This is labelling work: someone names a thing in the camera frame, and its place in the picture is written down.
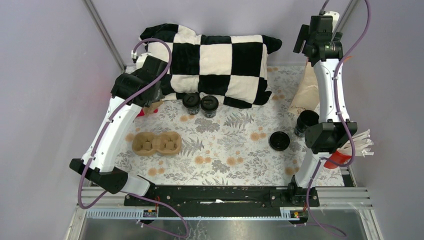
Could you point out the brown cardboard cup carrier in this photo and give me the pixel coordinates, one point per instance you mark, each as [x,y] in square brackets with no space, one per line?
[167,143]

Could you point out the red cup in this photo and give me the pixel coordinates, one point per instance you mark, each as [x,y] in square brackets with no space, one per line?
[338,158]

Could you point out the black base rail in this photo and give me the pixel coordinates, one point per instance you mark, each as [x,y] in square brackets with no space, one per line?
[225,201]

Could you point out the black printed coffee cup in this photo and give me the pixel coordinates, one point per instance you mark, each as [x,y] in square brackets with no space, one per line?
[193,110]

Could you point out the floral table mat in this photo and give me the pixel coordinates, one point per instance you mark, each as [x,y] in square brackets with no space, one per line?
[231,148]

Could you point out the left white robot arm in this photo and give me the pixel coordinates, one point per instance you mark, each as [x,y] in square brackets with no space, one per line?
[102,170]

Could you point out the stack of black cups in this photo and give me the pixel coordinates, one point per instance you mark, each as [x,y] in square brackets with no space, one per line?
[306,119]

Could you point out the brown paper bag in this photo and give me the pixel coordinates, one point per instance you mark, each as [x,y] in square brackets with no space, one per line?
[307,95]

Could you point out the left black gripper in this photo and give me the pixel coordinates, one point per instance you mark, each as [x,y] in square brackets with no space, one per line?
[162,96]

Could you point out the pink cloth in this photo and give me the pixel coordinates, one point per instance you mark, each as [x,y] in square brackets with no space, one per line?
[141,113]

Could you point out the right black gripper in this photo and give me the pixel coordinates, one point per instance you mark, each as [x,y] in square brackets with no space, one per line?
[302,36]

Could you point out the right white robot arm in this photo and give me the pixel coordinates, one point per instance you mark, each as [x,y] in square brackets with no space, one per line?
[334,127]

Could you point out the black white checkered pillow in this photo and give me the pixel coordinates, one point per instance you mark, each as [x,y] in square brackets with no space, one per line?
[231,68]

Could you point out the black coffee cup lid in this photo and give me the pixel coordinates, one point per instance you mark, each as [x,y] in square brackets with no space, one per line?
[191,100]

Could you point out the white wrapped straws bundle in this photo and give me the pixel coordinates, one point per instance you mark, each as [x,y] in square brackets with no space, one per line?
[361,145]

